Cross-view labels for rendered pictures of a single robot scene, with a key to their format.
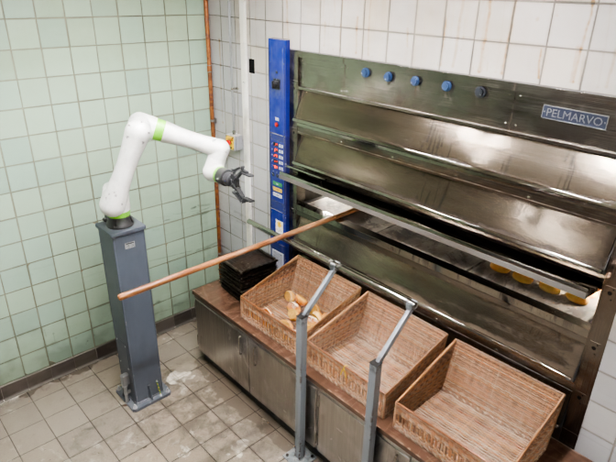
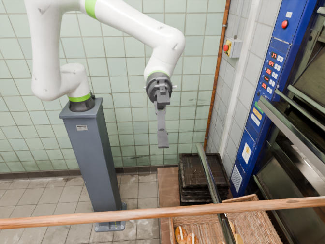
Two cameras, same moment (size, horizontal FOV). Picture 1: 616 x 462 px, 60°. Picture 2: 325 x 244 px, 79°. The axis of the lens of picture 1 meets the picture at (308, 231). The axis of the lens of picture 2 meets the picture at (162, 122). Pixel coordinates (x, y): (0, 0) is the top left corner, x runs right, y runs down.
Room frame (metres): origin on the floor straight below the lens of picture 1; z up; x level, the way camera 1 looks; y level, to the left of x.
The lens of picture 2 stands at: (2.25, 0.03, 1.78)
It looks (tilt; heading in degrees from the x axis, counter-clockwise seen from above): 34 degrees down; 39
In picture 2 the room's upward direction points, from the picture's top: straight up
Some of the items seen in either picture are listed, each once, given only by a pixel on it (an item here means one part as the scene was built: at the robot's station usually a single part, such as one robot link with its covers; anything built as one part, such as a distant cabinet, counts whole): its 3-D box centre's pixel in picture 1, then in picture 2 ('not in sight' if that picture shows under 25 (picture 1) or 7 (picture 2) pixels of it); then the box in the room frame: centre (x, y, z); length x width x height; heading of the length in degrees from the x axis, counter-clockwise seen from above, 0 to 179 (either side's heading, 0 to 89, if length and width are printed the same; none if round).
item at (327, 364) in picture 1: (375, 348); not in sight; (2.30, -0.36, 0.72); 0.56 x 0.49 x 0.28; 42
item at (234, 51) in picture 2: (234, 141); (233, 47); (3.56, 0.51, 1.46); 0.10 x 0.07 x 0.10; 43
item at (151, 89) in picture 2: (233, 180); (159, 96); (2.69, 0.40, 1.49); 0.09 x 0.07 x 0.08; 43
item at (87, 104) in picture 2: (115, 216); (83, 97); (2.78, 1.09, 1.23); 0.26 x 0.15 x 0.06; 43
